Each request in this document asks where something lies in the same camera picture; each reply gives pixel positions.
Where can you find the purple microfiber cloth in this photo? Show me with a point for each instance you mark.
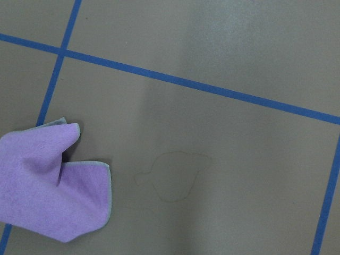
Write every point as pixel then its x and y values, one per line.
pixel 42 193

